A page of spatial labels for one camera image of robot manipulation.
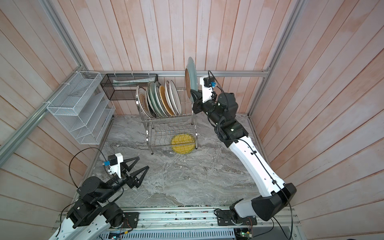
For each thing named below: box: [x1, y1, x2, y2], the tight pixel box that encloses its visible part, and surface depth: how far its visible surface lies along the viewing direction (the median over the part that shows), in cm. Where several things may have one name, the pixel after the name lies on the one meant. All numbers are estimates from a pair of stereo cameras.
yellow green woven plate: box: [171, 133, 196, 154], surface depth 103 cm
